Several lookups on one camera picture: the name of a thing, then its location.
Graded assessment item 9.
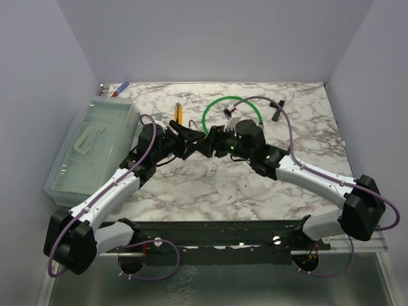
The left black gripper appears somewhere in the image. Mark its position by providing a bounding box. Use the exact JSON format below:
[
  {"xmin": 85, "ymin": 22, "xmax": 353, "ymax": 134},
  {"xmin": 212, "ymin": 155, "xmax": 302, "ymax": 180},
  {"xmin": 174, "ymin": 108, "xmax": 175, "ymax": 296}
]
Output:
[{"xmin": 154, "ymin": 120, "xmax": 205, "ymax": 164}]

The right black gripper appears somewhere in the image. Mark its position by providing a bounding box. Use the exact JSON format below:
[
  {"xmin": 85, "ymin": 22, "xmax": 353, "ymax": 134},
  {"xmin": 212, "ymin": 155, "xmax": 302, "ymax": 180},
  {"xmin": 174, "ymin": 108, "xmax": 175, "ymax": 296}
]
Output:
[{"xmin": 194, "ymin": 124, "xmax": 254, "ymax": 163}]

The green cable lock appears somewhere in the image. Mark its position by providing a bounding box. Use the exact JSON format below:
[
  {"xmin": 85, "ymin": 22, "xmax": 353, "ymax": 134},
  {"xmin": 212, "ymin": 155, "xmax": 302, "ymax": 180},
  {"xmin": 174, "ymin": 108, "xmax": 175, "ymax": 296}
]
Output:
[{"xmin": 201, "ymin": 95, "xmax": 266, "ymax": 131}]

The brass padlock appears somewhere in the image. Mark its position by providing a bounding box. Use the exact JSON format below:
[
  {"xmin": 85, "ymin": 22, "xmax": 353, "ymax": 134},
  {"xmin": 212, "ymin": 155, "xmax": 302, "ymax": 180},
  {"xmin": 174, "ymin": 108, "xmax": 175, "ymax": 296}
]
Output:
[{"xmin": 188, "ymin": 119, "xmax": 203, "ymax": 132}]

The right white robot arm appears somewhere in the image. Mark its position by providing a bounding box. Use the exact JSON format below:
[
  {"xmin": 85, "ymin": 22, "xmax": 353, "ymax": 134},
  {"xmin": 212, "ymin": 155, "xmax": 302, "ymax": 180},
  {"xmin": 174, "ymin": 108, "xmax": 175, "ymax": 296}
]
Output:
[{"xmin": 198, "ymin": 120, "xmax": 386, "ymax": 250}]

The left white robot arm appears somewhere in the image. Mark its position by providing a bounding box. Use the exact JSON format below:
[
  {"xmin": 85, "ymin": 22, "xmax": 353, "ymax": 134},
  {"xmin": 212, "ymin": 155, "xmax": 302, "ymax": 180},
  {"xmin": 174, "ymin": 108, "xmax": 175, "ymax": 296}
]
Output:
[{"xmin": 43, "ymin": 121, "xmax": 206, "ymax": 277}]

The yellow utility knife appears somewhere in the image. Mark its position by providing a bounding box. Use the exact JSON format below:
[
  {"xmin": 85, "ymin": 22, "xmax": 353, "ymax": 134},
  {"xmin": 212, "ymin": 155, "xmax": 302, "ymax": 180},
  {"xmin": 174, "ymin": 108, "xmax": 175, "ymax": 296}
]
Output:
[{"xmin": 174, "ymin": 103, "xmax": 182, "ymax": 124}]

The black T-shaped tool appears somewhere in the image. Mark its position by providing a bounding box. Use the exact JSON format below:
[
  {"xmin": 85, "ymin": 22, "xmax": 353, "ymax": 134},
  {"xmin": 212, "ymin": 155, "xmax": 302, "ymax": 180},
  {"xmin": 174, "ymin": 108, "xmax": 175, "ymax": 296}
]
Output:
[{"xmin": 270, "ymin": 100, "xmax": 285, "ymax": 122}]

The clear plastic storage box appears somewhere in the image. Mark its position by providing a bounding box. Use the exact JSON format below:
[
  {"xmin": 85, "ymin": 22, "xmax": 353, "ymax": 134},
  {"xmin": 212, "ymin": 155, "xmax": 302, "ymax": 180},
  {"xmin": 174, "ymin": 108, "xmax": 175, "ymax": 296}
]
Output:
[{"xmin": 45, "ymin": 96, "xmax": 140, "ymax": 207}]

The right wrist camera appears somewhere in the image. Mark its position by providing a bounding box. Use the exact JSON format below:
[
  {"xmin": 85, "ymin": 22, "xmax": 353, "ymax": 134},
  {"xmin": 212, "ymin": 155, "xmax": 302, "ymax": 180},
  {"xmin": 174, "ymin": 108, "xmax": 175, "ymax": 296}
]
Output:
[{"xmin": 223, "ymin": 106, "xmax": 242, "ymax": 132}]

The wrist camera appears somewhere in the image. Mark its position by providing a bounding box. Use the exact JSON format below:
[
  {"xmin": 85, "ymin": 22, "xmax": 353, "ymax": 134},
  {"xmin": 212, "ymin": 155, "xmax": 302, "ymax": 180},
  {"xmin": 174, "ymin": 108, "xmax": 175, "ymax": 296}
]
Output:
[
  {"xmin": 223, "ymin": 106, "xmax": 242, "ymax": 132},
  {"xmin": 153, "ymin": 113, "xmax": 163, "ymax": 124}
]

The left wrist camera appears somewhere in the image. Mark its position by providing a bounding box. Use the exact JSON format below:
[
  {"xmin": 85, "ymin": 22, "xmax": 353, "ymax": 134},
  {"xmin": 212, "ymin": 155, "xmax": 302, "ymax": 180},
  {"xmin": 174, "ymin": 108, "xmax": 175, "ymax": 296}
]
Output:
[{"xmin": 153, "ymin": 113, "xmax": 163, "ymax": 124}]

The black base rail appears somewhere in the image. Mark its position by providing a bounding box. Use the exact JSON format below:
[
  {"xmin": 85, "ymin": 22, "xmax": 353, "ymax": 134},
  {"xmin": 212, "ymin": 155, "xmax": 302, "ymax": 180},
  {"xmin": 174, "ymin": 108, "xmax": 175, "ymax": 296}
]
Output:
[{"xmin": 110, "ymin": 220, "xmax": 330, "ymax": 265}]

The aluminium extrusion rail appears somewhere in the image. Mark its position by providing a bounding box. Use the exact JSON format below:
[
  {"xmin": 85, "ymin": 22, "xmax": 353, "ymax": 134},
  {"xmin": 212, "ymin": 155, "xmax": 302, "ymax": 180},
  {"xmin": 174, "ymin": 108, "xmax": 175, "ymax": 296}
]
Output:
[{"xmin": 318, "ymin": 232, "xmax": 388, "ymax": 253}]

